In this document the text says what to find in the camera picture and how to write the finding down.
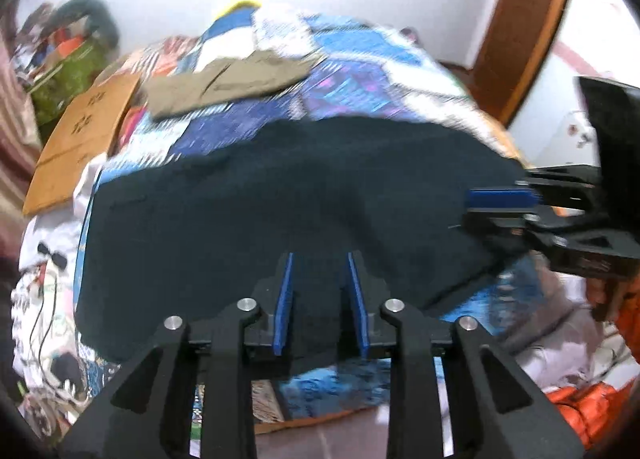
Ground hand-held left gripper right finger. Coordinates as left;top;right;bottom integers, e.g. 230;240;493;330
340;251;586;459

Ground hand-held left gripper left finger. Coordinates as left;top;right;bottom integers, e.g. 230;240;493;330
62;251;296;459

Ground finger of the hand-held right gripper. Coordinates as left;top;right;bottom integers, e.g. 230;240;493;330
462;211;640;281
465;165;601;212

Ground black pants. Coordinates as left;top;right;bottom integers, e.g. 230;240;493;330
75;116;531;365

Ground folded khaki pants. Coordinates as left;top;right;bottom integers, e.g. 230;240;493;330
145;50;323;120

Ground white cabinet panel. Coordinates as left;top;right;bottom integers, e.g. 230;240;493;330
507;0;640;170

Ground patchwork blanket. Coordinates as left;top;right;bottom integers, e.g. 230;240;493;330
75;9;551;420

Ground orange jacket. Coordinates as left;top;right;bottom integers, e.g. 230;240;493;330
545;379;640;445

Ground white printed cloth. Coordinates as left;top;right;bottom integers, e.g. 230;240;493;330
10;214;101;415

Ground brown cardboard box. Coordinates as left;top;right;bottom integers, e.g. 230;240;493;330
22;74;143;214

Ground striped orange blanket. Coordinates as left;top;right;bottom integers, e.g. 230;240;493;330
120;36;201;80

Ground green bag with clutter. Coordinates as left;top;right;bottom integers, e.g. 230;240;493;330
30;39;121;124

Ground striped pink curtain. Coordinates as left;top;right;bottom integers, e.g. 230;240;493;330
0;4;41;265

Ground grey plush pillow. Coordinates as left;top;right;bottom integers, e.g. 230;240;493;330
47;0;121;50

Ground pile of clutter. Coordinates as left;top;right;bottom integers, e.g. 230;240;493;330
10;4;96;84

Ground wooden door frame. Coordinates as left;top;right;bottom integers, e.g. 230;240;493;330
470;0;578;127

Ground thin black cable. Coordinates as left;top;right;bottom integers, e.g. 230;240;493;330
30;239;71;390

